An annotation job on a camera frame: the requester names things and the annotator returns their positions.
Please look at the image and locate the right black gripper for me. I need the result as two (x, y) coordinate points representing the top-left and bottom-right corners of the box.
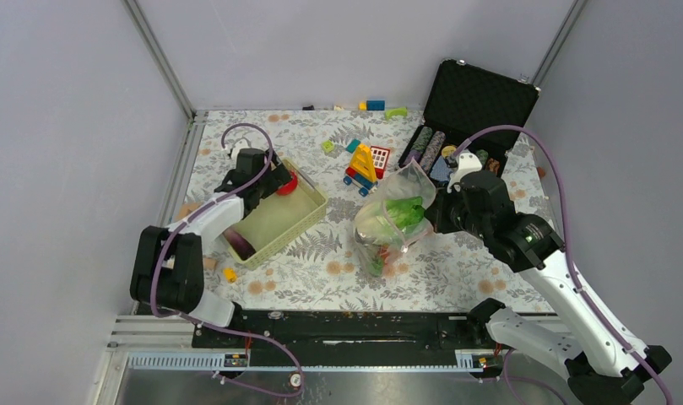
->
(424, 179), (491, 240)

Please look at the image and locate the green toy leaf vegetable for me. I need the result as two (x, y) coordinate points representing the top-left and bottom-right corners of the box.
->
(385, 196), (425, 234)

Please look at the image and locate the clear pink dotted zip bag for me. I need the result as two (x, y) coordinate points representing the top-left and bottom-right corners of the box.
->
(353, 162), (436, 277)

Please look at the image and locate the pale green toy cabbage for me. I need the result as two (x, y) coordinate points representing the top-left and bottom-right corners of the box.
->
(353, 201), (399, 246)

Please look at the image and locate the orange toy carrot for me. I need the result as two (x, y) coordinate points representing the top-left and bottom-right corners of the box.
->
(366, 246), (395, 277)

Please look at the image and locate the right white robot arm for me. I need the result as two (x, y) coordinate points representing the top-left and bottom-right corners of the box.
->
(426, 152), (672, 404)

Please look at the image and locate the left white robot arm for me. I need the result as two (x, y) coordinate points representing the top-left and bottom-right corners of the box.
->
(129, 148), (293, 347)

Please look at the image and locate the red toy apple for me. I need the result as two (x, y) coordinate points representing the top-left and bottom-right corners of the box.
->
(276, 171), (299, 196)

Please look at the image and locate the pale green plastic basket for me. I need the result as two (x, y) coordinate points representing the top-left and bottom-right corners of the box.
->
(226, 158), (328, 269)

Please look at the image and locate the floral table mat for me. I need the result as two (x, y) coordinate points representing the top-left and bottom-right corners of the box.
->
(183, 111), (550, 313)

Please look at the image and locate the small green toy block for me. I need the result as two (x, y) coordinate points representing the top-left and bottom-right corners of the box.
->
(321, 140), (335, 154)

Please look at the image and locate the tan wooden block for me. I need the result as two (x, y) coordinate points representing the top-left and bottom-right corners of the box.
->
(175, 202), (203, 221)

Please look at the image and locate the red white window block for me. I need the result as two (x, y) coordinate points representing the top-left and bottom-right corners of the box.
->
(370, 146), (391, 179)

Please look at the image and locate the yellow toy block sailboat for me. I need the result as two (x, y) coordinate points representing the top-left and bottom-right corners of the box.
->
(343, 144), (378, 197)

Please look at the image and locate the purple toy eggplant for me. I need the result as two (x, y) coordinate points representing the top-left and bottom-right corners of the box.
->
(222, 228), (257, 261)

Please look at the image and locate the teal toy block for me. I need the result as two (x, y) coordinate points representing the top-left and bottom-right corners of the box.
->
(345, 139), (360, 154)

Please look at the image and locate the green arch block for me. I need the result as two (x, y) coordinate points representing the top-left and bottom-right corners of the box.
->
(384, 106), (408, 121)

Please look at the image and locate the black poker chip case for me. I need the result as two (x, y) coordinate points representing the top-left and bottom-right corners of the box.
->
(398, 59), (540, 168)

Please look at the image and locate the blue yellow brick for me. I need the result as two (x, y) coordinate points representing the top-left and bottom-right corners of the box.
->
(358, 100), (385, 111)

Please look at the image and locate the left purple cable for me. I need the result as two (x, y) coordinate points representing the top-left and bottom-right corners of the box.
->
(149, 122), (306, 399)

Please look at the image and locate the purple cable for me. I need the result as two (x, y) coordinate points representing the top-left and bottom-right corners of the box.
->
(149, 122), (306, 399)
(453, 124), (675, 405)

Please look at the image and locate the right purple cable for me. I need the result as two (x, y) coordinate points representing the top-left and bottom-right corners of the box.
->
(453, 124), (675, 405)

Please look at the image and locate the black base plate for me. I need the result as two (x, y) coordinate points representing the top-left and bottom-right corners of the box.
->
(191, 309), (507, 369)

